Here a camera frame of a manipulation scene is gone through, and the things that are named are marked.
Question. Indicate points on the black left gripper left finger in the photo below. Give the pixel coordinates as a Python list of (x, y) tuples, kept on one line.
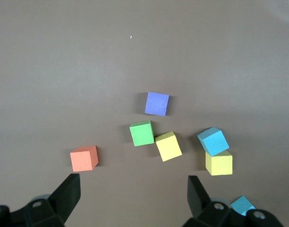
[(63, 198)]

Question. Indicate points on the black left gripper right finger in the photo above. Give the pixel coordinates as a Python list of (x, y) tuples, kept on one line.
[(198, 203)]

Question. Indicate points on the blue foam cube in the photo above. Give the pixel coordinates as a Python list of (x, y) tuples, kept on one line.
[(242, 204), (214, 142)]

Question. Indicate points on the yellow foam cube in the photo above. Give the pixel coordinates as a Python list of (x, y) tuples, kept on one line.
[(168, 147), (218, 164)]

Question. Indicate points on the orange foam cube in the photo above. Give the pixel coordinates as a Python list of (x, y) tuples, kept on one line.
[(82, 159)]

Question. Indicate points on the green foam cube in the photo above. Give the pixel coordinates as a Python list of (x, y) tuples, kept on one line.
[(142, 134)]

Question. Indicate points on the purple foam cube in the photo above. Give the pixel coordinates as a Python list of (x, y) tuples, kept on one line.
[(157, 103)]

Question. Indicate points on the brown table mat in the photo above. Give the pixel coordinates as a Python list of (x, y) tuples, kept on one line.
[(87, 71)]

